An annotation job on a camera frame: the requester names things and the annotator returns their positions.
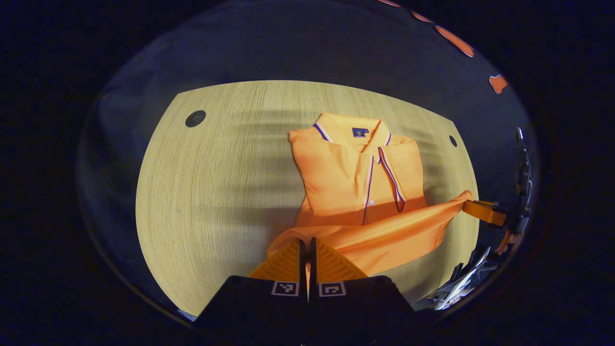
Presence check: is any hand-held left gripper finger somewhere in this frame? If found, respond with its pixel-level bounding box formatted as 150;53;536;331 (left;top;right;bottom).
309;237;418;339
195;238;308;339

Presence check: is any orange T-shirt with striped collar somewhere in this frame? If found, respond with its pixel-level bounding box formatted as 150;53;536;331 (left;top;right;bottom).
267;113;474;277

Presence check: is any silver metal frame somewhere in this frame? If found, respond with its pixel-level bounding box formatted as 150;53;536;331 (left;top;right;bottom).
413;245;505;310

